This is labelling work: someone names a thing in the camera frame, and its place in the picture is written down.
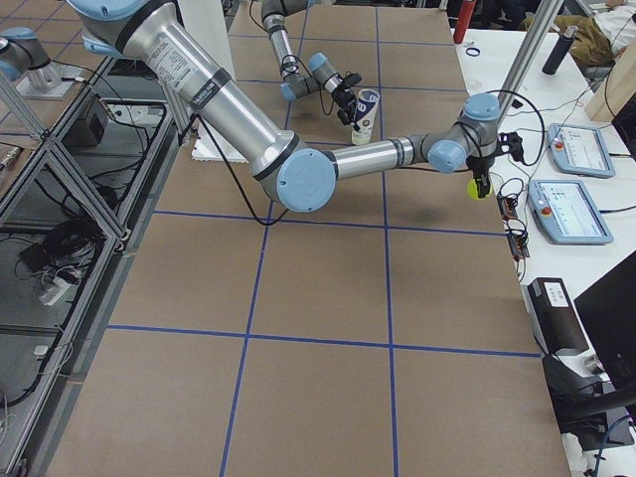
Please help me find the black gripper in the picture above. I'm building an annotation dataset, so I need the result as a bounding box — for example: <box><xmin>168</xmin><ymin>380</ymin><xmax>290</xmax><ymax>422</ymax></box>
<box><xmin>467</xmin><ymin>155</ymin><xmax>495</xmax><ymax>198</ymax></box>
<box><xmin>331</xmin><ymin>84</ymin><xmax>357</xmax><ymax>125</ymax></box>

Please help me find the tennis ball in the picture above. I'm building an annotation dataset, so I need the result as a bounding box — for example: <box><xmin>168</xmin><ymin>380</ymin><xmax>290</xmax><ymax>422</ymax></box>
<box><xmin>466</xmin><ymin>179</ymin><xmax>493</xmax><ymax>201</ymax></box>

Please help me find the white tennis ball can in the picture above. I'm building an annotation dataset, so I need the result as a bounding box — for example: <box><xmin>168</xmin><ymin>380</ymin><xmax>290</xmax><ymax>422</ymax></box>
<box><xmin>351</xmin><ymin>88</ymin><xmax>381</xmax><ymax>145</ymax></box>

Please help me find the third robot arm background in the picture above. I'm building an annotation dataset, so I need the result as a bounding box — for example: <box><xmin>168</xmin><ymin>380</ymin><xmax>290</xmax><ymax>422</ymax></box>
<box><xmin>1</xmin><ymin>27</ymin><xmax>71</xmax><ymax>99</ymax></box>

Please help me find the near blue teach pendant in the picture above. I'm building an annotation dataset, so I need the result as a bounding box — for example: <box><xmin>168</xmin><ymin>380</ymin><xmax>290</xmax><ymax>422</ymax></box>
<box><xmin>528</xmin><ymin>179</ymin><xmax>613</xmax><ymax>245</ymax></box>

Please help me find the blue teach pendant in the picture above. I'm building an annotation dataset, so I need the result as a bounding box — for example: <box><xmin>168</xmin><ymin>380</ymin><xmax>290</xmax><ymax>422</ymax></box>
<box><xmin>548</xmin><ymin>123</ymin><xmax>615</xmax><ymax>179</ymax></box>
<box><xmin>528</xmin><ymin>179</ymin><xmax>613</xmax><ymax>245</ymax></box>

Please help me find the far blue teach pendant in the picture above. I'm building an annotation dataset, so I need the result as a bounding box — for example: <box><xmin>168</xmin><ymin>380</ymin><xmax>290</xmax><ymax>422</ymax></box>
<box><xmin>548</xmin><ymin>123</ymin><xmax>615</xmax><ymax>179</ymax></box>

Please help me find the black thermos bottle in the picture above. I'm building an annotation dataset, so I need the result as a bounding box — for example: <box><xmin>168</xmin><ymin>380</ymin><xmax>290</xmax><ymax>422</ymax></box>
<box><xmin>542</xmin><ymin>26</ymin><xmax>578</xmax><ymax>76</ymax></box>

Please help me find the black box with label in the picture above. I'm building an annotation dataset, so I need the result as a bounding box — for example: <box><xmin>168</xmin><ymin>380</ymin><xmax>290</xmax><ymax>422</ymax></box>
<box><xmin>527</xmin><ymin>277</ymin><xmax>588</xmax><ymax>356</ymax></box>

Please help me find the red cylinder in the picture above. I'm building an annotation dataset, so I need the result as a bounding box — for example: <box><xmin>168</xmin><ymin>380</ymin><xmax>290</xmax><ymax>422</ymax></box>
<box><xmin>453</xmin><ymin>0</ymin><xmax>476</xmax><ymax>45</ymax></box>

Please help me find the wooden board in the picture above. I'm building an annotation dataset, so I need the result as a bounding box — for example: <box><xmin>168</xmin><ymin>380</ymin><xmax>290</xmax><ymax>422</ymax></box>
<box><xmin>584</xmin><ymin>43</ymin><xmax>635</xmax><ymax>122</ymax></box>

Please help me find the brown paper table cover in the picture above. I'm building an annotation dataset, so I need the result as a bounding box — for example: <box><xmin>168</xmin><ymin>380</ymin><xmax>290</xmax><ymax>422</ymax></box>
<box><xmin>47</xmin><ymin>4</ymin><xmax>572</xmax><ymax>477</ymax></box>

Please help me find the black computer monitor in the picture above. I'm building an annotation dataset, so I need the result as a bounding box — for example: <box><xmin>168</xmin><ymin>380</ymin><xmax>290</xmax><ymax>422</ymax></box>
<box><xmin>543</xmin><ymin>254</ymin><xmax>635</xmax><ymax>450</ymax></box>

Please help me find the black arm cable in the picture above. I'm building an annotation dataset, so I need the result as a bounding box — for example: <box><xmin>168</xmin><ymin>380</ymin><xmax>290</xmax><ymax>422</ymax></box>
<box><xmin>191</xmin><ymin>88</ymin><xmax>546</xmax><ymax>228</ymax></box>
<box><xmin>280</xmin><ymin>52</ymin><xmax>339</xmax><ymax>118</ymax></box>

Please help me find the aluminium frame post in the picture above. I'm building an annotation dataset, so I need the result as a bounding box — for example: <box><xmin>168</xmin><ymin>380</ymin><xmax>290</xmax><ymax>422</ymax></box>
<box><xmin>498</xmin><ymin>0</ymin><xmax>563</xmax><ymax>124</ymax></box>

